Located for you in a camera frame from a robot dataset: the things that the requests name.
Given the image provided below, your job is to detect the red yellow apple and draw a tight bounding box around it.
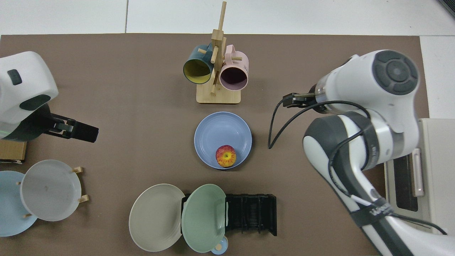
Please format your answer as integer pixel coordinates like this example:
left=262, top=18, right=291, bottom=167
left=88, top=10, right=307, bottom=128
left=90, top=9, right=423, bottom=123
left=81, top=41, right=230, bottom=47
left=215, top=145, right=237, bottom=168

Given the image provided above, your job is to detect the wooden plate rack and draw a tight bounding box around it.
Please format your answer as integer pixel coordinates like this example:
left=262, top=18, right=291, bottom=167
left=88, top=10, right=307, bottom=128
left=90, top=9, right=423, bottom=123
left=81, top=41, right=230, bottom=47
left=16, top=166, right=89, bottom=218

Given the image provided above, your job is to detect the grey plate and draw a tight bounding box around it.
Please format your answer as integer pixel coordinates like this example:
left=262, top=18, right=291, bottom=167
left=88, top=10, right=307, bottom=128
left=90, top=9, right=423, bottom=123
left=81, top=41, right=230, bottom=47
left=20, top=159, right=82, bottom=222

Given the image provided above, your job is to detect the light blue plate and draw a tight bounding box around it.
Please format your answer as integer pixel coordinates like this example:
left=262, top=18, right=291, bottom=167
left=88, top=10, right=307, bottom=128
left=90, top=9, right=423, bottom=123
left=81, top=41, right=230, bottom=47
left=0, top=171, right=38, bottom=237

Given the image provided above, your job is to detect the beige plate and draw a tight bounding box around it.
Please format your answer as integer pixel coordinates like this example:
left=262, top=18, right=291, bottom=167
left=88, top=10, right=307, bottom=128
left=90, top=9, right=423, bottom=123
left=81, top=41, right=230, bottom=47
left=129, top=183, right=186, bottom=252

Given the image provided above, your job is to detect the black dish rack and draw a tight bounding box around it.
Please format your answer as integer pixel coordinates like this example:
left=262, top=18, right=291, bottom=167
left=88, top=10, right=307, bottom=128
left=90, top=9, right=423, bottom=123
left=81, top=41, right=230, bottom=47
left=181, top=193, right=277, bottom=237

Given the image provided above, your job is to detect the green plate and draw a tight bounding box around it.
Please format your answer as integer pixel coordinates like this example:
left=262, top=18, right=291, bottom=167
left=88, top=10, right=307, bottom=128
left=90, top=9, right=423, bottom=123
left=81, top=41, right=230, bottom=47
left=181, top=183, right=228, bottom=253

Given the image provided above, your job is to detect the brown table cloth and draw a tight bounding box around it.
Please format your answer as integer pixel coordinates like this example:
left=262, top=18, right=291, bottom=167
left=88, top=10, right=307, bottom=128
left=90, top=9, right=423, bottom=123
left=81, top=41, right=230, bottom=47
left=0, top=34, right=428, bottom=256

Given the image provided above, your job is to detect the pink cup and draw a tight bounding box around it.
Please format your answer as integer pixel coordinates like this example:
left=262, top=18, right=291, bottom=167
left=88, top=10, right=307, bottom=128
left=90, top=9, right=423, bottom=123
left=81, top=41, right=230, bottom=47
left=219, top=44, right=249, bottom=91

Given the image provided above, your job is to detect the wooden cup stand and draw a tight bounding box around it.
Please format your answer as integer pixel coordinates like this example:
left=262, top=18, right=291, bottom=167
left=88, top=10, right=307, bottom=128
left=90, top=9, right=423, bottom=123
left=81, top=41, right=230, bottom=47
left=196, top=1, right=242, bottom=105

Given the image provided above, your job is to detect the dark teal cup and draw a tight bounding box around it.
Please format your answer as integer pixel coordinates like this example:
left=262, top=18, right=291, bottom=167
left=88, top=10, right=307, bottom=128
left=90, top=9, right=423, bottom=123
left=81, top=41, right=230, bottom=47
left=183, top=44, right=215, bottom=85

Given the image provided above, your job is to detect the pale toaster oven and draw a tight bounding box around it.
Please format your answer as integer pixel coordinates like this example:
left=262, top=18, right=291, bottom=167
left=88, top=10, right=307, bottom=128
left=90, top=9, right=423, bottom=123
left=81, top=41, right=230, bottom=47
left=384, top=118, right=455, bottom=235

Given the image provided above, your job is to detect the small blue round thing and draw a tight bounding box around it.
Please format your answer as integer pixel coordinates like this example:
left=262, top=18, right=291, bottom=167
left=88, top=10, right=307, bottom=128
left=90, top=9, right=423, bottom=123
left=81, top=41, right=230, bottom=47
left=211, top=236, right=229, bottom=256

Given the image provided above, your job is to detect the dark corner object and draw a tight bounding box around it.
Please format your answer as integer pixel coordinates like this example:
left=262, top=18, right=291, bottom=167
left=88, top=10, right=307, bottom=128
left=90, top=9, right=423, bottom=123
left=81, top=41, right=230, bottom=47
left=437, top=0, right=455, bottom=19

